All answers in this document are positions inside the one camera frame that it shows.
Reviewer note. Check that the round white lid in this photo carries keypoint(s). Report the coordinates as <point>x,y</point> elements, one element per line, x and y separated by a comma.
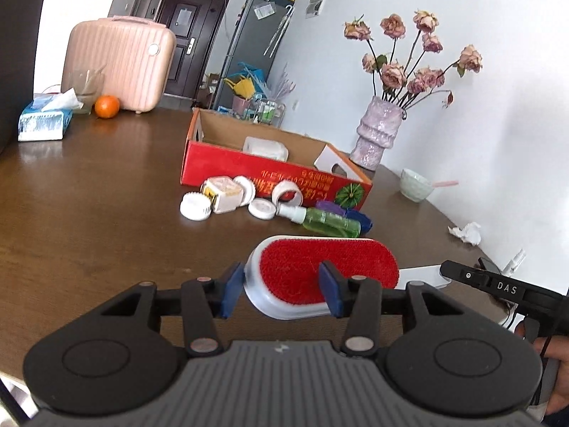
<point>262,209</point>
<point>247,189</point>

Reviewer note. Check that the dried pink roses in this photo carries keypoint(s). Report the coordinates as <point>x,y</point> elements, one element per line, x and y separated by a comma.
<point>393,75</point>

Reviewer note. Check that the crumpled white tissue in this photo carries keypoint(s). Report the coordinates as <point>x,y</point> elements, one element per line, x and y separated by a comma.
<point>466,232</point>

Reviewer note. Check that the green spray bottle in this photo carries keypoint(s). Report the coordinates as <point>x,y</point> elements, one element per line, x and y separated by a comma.
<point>329,224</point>

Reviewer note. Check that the white hanging umbrella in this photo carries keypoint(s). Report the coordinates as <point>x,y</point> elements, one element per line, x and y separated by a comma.
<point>280,31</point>

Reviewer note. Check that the grey refrigerator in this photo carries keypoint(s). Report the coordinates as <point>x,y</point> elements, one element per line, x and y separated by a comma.
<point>253,40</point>

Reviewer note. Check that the ridged white lid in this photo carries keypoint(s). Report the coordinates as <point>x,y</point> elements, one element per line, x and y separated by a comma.
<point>195,207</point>

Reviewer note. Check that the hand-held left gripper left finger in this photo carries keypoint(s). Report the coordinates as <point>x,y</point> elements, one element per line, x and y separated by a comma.
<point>232,290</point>

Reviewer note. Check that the blue tissue box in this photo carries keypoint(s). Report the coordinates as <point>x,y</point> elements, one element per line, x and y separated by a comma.
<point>42,124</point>

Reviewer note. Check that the red cardboard box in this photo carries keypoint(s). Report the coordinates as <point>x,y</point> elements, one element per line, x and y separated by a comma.
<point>231,165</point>

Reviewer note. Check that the purple pampas stems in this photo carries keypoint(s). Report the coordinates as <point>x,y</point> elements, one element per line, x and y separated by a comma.
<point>281,84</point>

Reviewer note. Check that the clear document pouch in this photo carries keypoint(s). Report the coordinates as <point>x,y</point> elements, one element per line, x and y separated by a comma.
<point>265,11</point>

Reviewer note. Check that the dark brown door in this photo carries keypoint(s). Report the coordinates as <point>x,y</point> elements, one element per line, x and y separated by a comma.
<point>195,22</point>

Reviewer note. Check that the person's right hand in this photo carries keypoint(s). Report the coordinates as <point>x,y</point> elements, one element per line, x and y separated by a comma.
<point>561,364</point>

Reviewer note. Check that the square white jar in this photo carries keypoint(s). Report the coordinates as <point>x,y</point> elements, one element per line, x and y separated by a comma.
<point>224,195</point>

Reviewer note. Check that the red and white lint brush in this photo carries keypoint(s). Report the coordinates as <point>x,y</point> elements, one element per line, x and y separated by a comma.
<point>284,262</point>

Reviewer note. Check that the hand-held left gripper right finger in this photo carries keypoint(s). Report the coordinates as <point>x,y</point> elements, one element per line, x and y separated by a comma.
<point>331,292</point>

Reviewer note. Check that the pink spoon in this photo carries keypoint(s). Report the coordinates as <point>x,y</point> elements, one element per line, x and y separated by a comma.
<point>444,183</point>

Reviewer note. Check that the pale green bowl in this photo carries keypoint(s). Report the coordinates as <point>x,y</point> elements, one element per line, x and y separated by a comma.
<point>413,186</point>

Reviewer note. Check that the small clear spray bottle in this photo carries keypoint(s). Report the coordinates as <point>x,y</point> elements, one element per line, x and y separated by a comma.
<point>514,261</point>

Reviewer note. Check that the pink hard suitcase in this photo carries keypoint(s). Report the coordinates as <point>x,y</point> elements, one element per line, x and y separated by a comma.
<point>120,58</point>

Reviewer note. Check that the black chair back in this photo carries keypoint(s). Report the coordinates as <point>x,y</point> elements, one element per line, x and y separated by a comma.
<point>17,53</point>

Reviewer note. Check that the white flat pad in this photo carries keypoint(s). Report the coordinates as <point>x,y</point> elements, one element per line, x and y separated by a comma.
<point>422,275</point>

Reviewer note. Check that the orange fruit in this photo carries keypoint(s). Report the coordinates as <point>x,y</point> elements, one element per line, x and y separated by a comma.
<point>107,106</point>

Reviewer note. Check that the white tape roll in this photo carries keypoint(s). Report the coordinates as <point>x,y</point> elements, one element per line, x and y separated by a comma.
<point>284,189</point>

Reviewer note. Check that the purple notched cap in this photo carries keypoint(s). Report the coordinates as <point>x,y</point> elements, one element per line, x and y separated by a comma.
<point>330,208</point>

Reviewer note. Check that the blue and yellow toy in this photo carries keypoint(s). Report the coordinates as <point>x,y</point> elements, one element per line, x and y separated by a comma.
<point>244,81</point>

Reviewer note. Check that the blue notched cap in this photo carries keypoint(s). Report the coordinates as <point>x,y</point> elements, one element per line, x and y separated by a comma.
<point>360,221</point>

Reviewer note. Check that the pink textured vase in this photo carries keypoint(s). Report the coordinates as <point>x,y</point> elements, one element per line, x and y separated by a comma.
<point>377,129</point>

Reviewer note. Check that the pink pot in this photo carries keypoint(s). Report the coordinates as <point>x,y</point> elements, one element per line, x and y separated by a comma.
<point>241,106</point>

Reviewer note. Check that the clear glass cup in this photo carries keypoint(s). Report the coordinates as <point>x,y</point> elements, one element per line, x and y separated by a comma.
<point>86,89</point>

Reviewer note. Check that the large white plastic jar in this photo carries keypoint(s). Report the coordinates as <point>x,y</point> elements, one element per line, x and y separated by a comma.
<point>266,149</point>

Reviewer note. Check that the brown cardboard carton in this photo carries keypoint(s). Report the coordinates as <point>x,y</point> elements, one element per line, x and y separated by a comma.
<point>209,91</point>

